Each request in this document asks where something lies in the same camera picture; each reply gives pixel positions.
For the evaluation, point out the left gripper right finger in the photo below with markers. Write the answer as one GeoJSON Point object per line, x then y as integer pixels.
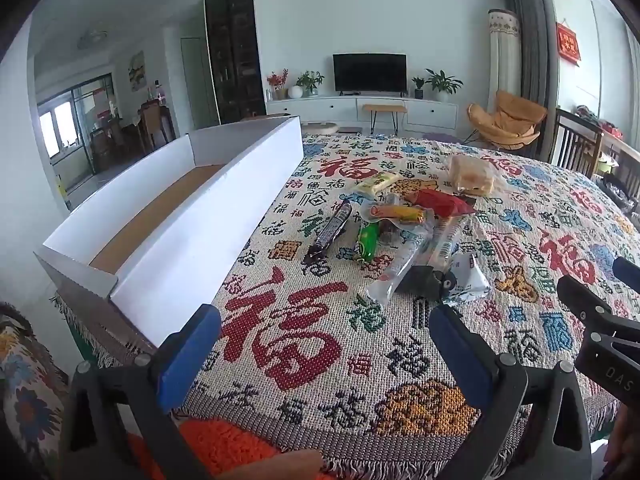
{"type": "Point", "coordinates": [532, 421]}

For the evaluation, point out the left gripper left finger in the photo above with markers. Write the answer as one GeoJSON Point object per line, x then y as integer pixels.
{"type": "Point", "coordinates": [94, 442]}

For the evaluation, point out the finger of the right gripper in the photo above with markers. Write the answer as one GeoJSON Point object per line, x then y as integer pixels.
{"type": "Point", "coordinates": [627, 272]}
{"type": "Point", "coordinates": [592, 311]}

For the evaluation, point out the red snack packet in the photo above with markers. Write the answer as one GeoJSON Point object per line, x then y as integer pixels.
{"type": "Point", "coordinates": [442, 204]}

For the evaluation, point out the orange sleeve forearm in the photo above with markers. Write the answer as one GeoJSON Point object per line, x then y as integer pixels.
{"type": "Point", "coordinates": [229, 452]}

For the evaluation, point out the floral sofa cover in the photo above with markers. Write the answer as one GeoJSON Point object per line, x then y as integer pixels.
{"type": "Point", "coordinates": [33, 393]}

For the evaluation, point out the white triangular snack packet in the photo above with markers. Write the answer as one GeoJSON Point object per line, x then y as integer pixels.
{"type": "Point", "coordinates": [464, 281]}

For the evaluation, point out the dark wooden chair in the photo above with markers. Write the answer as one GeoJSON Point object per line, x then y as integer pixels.
{"type": "Point", "coordinates": [577, 143]}

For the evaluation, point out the white cardboard box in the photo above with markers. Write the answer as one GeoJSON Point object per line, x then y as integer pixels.
{"type": "Point", "coordinates": [137, 258]}

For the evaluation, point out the black snack wrapper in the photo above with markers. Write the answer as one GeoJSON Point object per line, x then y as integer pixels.
{"type": "Point", "coordinates": [431, 284]}

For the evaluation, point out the clear plastic snack bag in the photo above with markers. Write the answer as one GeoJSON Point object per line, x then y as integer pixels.
{"type": "Point", "coordinates": [433, 243]}

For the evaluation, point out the packaged bread loaf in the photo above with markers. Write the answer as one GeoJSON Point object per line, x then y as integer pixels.
{"type": "Point", "coordinates": [471, 175]}

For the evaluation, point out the orange butterfly chair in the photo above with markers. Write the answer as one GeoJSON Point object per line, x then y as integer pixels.
{"type": "Point", "coordinates": [514, 124]}

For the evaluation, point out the orange yellow snack packet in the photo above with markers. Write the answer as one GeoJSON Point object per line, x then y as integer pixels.
{"type": "Point", "coordinates": [401, 213]}

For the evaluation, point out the green snack packet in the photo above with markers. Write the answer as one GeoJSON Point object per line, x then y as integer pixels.
{"type": "Point", "coordinates": [367, 242]}

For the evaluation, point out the dark blue snack bar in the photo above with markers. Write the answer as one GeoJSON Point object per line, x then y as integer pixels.
{"type": "Point", "coordinates": [334, 227]}

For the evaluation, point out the pale yellow snack bar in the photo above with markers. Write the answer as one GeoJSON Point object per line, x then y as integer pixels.
{"type": "Point", "coordinates": [373, 185]}

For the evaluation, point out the large green potted plant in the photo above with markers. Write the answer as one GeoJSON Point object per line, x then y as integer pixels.
{"type": "Point", "coordinates": [442, 85]}

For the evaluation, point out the covered standing air conditioner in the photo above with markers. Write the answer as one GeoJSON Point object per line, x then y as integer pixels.
{"type": "Point", "coordinates": [505, 55]}

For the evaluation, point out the small potted plant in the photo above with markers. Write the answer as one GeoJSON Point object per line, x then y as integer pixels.
{"type": "Point", "coordinates": [419, 84]}

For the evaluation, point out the white tv cabinet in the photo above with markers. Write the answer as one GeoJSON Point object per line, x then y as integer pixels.
{"type": "Point", "coordinates": [351, 110]}

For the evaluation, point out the small wooden stool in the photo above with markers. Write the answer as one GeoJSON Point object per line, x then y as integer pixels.
{"type": "Point", "coordinates": [394, 110]}

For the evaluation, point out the grey curtain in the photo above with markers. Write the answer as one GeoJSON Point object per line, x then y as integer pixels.
{"type": "Point", "coordinates": [539, 65]}

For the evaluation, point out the white round vase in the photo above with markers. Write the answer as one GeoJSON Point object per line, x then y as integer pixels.
{"type": "Point", "coordinates": [295, 92]}

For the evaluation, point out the red flowers in vase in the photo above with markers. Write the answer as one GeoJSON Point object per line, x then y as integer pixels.
{"type": "Point", "coordinates": [277, 84]}

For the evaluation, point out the black flat screen television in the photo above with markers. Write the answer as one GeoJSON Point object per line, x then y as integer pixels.
{"type": "Point", "coordinates": [370, 72]}

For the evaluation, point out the green plant left of tv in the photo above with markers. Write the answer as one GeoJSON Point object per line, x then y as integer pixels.
{"type": "Point", "coordinates": [310, 81]}

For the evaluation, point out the dark tall display cabinet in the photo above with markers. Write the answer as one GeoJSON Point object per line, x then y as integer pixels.
{"type": "Point", "coordinates": [234, 59]}

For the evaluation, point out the red wall hanging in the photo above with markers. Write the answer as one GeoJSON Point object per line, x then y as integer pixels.
{"type": "Point", "coordinates": [568, 47]}

